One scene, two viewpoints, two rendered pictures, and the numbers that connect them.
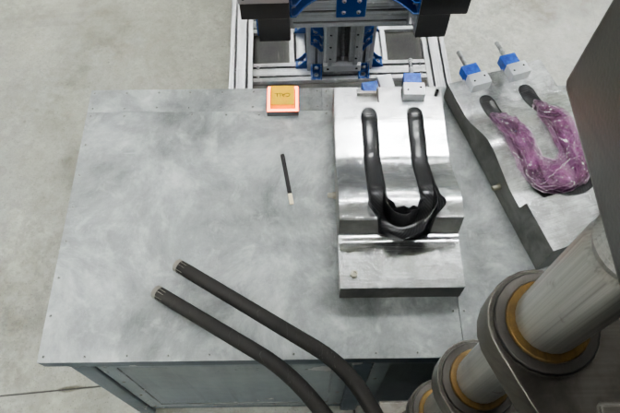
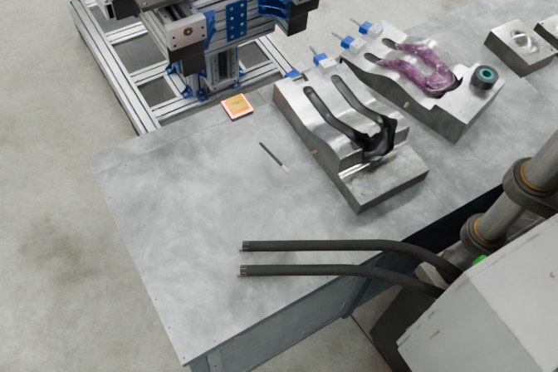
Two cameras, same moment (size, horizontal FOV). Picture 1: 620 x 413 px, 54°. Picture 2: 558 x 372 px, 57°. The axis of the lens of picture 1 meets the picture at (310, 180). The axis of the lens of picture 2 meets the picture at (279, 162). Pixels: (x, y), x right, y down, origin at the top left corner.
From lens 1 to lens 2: 0.57 m
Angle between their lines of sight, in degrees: 19
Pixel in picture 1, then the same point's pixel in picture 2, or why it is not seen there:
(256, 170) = (248, 160)
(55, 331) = (180, 335)
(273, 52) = (159, 94)
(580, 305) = not seen: outside the picture
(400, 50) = (250, 59)
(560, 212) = (456, 101)
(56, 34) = not seen: outside the picture
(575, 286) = not seen: outside the picture
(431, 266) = (403, 167)
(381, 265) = (375, 180)
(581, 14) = not seen: outside the picture
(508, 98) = (379, 49)
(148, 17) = (27, 110)
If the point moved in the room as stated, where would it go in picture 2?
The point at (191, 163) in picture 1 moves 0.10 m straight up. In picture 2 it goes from (200, 175) to (198, 157)
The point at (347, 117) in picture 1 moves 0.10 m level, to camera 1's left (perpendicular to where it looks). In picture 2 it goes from (296, 97) to (268, 109)
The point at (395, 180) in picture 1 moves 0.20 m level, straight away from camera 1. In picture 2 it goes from (354, 122) to (335, 75)
